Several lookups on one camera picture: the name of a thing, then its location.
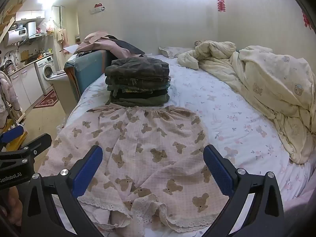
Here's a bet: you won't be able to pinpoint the white paper sheet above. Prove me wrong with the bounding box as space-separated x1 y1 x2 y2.
63 45 81 55

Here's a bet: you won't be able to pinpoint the dark garment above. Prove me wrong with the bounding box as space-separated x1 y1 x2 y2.
109 35 146 55

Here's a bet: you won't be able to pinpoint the person's left hand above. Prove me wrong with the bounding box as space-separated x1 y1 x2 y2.
0 186 24 228

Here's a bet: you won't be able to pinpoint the white floral bed sheet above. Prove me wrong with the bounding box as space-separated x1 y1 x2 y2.
53 46 316 237

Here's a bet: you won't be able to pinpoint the rice cooker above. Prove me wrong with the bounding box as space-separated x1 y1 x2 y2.
0 59 14 75

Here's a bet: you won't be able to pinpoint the red paper wall decoration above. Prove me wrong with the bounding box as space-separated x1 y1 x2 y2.
302 10 314 30

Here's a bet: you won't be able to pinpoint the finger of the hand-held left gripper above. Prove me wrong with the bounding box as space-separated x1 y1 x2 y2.
15 133 53 159
0 125 24 145

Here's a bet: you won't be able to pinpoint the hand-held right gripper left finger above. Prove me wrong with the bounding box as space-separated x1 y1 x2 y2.
21 145 103 237

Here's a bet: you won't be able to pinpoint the white washing machine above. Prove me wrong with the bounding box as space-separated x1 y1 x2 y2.
34 54 59 95

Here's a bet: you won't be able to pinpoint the cream bear-print quilt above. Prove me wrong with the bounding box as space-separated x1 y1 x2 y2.
177 40 315 165

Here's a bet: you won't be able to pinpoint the white water heater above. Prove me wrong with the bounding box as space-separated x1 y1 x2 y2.
4 28 29 47

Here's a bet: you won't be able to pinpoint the pink padded jacket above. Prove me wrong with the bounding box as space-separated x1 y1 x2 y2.
0 70 22 127

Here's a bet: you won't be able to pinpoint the range hood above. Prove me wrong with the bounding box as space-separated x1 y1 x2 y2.
25 21 47 40

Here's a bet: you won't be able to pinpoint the red patterned rug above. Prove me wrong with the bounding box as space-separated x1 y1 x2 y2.
33 89 60 109

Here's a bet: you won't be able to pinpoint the white base cabinet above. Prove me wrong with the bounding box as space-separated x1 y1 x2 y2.
8 65 45 107

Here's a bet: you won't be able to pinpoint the white wall cabinet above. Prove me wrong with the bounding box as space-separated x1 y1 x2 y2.
15 10 46 22

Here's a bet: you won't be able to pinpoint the stack of folded dark clothes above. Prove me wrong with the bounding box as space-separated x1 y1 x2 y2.
104 56 172 107

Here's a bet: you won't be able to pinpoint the pink bear-print pants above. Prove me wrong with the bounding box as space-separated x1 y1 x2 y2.
38 105 220 237

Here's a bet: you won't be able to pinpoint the teal upholstered chair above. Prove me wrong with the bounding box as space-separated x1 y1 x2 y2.
64 50 111 102

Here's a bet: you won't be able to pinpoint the floral pillow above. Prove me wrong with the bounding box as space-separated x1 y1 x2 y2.
158 46 195 59

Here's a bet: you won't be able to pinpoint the yellow stool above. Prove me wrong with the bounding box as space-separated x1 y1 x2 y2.
0 118 29 152

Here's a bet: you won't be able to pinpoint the pink clothing pile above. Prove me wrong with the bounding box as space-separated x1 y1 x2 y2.
75 31 139 60

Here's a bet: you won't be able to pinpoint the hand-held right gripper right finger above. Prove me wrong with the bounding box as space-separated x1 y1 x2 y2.
203 144 285 237

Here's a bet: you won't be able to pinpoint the white wall fixture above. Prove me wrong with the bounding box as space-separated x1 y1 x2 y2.
90 3 106 14

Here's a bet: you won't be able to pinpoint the white side table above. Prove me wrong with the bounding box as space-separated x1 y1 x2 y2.
48 73 82 116

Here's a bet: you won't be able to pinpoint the hanging towel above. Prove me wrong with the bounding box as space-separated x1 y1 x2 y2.
54 28 69 47

